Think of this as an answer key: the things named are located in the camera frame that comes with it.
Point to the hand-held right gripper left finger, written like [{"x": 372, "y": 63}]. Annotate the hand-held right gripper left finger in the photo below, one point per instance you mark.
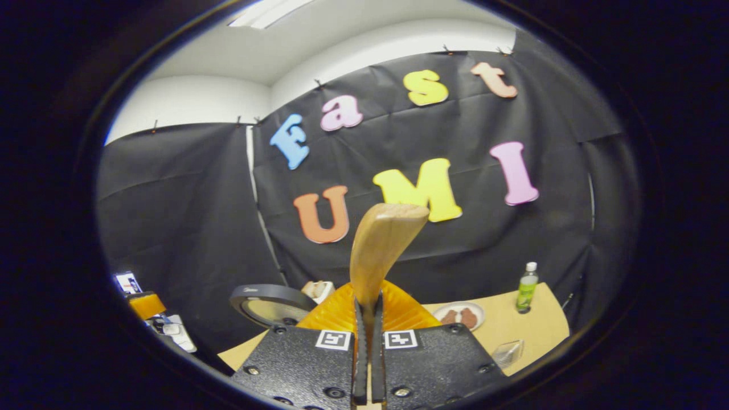
[{"x": 360, "y": 370}]

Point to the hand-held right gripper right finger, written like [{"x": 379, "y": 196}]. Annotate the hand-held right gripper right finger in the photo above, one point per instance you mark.
[{"x": 377, "y": 370}]

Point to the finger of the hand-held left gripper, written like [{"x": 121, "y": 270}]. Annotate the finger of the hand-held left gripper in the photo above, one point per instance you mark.
[{"x": 147, "y": 306}]

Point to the white chopstick holder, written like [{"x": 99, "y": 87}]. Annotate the white chopstick holder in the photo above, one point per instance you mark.
[{"x": 324, "y": 295}]

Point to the dark grey rice cooker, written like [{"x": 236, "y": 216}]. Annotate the dark grey rice cooker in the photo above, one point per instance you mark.
[{"x": 250, "y": 293}]

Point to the wooden spoon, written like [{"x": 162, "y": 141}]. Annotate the wooden spoon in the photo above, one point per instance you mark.
[{"x": 381, "y": 245}]

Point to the computer monitor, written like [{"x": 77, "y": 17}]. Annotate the computer monitor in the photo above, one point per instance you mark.
[{"x": 128, "y": 283}]

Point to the white desk equipment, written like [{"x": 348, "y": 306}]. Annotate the white desk equipment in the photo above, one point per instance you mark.
[{"x": 173, "y": 336}]

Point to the black backdrop cloth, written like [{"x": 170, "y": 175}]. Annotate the black backdrop cloth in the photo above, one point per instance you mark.
[{"x": 188, "y": 228}]

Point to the brown meat piece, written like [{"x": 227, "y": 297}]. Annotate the brown meat piece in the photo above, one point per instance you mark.
[
  {"x": 468, "y": 318},
  {"x": 450, "y": 317}
]

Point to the white round plate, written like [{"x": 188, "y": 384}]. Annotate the white round plate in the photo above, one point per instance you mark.
[{"x": 481, "y": 316}]

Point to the clear small container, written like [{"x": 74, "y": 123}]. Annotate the clear small container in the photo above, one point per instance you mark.
[{"x": 508, "y": 354}]

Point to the green drink bottle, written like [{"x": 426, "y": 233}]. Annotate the green drink bottle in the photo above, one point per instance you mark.
[{"x": 527, "y": 290}]

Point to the long ceiling light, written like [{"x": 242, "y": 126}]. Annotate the long ceiling light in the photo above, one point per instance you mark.
[{"x": 267, "y": 11}]

